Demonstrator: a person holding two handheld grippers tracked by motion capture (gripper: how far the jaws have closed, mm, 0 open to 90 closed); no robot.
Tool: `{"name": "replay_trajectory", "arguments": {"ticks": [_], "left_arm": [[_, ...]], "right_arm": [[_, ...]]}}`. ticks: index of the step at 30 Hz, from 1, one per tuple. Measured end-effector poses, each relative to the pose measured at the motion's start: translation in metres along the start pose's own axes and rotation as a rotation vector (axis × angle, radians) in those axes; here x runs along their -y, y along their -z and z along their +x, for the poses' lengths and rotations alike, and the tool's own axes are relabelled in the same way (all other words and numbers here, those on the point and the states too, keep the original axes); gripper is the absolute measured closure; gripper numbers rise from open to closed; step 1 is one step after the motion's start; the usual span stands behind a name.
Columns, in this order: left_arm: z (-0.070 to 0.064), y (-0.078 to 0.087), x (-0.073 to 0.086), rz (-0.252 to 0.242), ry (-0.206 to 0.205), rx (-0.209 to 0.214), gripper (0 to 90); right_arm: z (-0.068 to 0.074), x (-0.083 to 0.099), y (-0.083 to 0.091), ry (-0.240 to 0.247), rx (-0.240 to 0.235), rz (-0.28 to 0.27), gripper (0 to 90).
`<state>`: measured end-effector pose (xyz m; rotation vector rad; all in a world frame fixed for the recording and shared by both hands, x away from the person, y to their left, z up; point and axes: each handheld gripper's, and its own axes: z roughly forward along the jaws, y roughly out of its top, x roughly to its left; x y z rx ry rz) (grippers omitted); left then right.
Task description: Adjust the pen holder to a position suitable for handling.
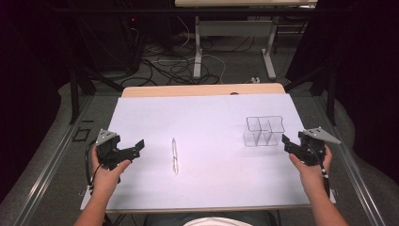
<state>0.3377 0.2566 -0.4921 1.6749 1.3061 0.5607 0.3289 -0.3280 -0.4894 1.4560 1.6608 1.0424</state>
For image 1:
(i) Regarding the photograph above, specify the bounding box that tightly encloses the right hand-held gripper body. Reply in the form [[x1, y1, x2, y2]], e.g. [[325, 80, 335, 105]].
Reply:
[[296, 126, 342, 167]]

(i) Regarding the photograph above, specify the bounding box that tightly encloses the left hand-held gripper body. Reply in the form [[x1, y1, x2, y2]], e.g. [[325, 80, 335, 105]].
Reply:
[[95, 128, 136, 171]]

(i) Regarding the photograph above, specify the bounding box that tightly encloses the clear plastic divided organizer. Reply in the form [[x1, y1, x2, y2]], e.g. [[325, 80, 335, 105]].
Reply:
[[242, 115, 286, 148]]

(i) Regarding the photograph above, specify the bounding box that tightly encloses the clear plastic pen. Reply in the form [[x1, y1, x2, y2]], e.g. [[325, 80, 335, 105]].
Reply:
[[171, 137, 180, 175]]

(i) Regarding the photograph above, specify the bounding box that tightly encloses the person's right hand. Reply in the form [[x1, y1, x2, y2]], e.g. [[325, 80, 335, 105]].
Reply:
[[288, 144, 333, 191]]

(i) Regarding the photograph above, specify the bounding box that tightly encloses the person's left hand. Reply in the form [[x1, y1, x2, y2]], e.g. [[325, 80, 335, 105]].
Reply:
[[90, 145, 132, 196]]

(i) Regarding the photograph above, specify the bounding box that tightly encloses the white table mat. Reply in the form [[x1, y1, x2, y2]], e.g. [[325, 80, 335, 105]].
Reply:
[[105, 93, 312, 212]]

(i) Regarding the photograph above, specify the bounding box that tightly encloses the light wooden table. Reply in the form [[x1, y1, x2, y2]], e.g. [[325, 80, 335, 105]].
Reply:
[[79, 82, 337, 215]]

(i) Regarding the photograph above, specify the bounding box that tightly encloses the person's white shirt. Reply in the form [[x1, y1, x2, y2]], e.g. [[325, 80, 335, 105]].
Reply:
[[183, 217, 253, 226]]

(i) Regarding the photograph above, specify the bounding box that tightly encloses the black computer tower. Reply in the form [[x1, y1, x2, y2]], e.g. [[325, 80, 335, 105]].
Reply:
[[90, 13, 142, 74]]

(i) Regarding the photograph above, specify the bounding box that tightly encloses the white desk with metal legs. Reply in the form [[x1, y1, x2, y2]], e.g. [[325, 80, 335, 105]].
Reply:
[[174, 0, 318, 81]]

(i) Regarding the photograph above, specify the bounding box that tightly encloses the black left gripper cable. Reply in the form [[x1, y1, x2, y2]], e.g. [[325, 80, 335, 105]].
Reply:
[[84, 138, 105, 190]]

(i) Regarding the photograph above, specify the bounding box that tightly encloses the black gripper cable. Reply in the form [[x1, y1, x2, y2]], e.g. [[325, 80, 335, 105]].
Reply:
[[308, 144, 331, 199], [84, 138, 105, 190]]

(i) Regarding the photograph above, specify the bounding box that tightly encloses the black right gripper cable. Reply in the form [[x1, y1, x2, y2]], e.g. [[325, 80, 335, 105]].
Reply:
[[308, 144, 331, 199]]

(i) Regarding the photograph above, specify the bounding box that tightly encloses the black square floor frame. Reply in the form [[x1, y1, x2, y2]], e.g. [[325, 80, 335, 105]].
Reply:
[[72, 127, 92, 143]]

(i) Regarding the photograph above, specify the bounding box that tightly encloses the metal floor rail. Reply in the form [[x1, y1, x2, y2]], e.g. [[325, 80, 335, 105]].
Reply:
[[313, 95, 389, 226], [12, 95, 95, 226]]

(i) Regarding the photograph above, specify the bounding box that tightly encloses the tangle of floor cables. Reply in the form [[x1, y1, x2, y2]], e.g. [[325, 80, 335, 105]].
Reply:
[[120, 15, 256, 88]]

